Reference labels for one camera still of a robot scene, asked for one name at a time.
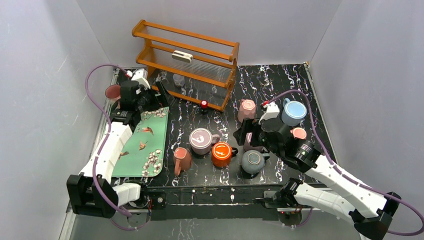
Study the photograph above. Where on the black table front rail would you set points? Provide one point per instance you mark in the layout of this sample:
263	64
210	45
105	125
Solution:
212	202

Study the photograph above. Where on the white clip on rack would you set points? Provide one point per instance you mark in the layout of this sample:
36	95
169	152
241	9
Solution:
182	56

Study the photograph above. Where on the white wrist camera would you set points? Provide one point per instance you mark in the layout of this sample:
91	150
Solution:
271	110
141	76

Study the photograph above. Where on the red black button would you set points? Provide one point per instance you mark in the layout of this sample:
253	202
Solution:
204	107

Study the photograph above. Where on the mauve mug white logo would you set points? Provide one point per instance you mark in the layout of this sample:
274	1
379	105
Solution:
201	140

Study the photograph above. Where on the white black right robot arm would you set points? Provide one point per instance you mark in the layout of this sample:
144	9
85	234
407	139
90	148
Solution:
370	213

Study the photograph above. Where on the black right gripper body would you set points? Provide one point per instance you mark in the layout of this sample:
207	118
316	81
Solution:
251	129

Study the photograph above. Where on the salmon pink mug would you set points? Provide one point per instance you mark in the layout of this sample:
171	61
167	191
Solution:
182	160

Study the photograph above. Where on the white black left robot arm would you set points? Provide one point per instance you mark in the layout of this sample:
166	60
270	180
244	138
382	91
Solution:
90	191

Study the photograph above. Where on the orange wooden rack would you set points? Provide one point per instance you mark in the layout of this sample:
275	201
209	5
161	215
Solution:
212	71

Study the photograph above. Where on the pale pink faceted mug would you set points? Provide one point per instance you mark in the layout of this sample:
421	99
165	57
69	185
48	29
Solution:
247	110

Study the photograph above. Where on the light blue mug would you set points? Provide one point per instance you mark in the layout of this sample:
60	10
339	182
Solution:
293	112

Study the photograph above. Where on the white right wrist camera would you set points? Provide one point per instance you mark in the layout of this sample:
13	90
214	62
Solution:
271	110

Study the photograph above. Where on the orange mug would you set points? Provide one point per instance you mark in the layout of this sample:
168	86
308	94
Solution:
222	154

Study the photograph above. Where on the mauve mug behind arm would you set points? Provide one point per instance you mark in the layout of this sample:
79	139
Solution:
247	144

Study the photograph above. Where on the clear glass cup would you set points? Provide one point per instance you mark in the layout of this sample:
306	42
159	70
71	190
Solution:
178	80

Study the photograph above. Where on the pink ghost pattern mug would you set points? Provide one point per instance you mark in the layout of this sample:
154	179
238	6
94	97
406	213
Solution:
113	93

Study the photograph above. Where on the small pink cup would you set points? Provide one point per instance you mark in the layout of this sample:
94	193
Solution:
299	133

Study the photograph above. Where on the green floral tray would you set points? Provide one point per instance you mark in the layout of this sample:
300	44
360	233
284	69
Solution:
143	154

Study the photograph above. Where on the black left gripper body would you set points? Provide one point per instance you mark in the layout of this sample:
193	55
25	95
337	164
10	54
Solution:
153	100

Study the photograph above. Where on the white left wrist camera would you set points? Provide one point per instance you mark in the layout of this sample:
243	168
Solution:
141	76

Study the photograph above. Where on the grey blue mug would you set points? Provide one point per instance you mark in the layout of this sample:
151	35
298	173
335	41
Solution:
253	161

